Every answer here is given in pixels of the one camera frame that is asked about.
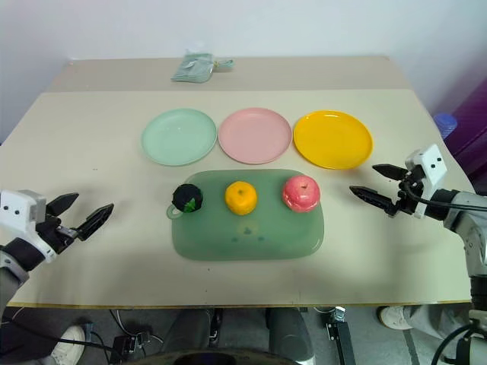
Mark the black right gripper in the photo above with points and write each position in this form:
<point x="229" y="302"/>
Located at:
<point x="409" y="194"/>

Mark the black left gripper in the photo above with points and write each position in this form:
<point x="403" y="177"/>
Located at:
<point x="57" y="235"/>

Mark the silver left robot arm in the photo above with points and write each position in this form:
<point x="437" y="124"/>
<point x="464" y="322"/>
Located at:
<point x="11" y="273"/>

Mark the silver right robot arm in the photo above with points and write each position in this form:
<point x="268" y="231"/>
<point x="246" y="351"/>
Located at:
<point x="470" y="224"/>

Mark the yellow round plate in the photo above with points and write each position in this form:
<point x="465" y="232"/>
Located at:
<point x="333" y="138"/>

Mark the dark green broccoli toy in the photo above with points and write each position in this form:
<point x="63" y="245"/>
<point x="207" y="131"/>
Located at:
<point x="186" y="195"/>

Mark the light green round plate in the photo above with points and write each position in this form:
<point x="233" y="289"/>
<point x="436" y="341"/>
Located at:
<point x="179" y="137"/>

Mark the pink round plate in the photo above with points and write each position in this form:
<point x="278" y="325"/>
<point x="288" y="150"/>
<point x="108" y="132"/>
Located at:
<point x="255" y="135"/>

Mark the orange mandarin fruit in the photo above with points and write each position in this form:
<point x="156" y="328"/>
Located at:
<point x="240" y="197"/>

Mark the red apple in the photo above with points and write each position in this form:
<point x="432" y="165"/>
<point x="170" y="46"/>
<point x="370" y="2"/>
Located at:
<point x="301" y="194"/>

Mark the blue ribbed cylinder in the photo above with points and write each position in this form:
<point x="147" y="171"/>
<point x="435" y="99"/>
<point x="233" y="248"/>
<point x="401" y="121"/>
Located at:
<point x="445" y="123"/>

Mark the purple shiny object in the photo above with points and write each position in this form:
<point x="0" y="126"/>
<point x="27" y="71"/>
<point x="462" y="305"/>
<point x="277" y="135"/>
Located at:
<point x="470" y="125"/>

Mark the white shoe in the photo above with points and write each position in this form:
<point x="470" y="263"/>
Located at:
<point x="393" y="317"/>
<point x="68" y="344"/>

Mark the dark trouser leg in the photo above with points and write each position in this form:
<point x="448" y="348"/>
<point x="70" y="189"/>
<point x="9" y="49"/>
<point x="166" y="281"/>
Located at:
<point x="26" y="334"/>

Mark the translucent green rectangular tray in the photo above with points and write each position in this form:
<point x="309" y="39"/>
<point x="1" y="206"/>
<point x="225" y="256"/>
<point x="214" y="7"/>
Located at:
<point x="247" y="235"/>

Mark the grey trouser leg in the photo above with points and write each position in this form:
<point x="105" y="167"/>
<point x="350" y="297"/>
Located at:
<point x="433" y="319"/>

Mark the black metal stand bar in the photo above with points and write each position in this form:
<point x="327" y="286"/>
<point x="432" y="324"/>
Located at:
<point x="340" y="334"/>

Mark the dark rounded shape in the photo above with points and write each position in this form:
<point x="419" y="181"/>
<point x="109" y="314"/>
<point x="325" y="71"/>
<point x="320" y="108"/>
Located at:
<point x="289" y="331"/>

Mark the green folded cloth pouch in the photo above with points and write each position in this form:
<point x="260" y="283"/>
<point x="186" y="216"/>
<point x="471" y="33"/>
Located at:
<point x="192" y="68"/>

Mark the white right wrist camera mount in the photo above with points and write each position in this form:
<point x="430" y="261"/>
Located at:
<point x="433" y="159"/>

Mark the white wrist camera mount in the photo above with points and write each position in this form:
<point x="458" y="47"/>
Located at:
<point x="19" y="205"/>
<point x="433" y="159"/>

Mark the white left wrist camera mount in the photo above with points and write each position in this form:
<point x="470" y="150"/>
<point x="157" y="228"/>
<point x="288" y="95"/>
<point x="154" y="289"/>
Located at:
<point x="19" y="205"/>

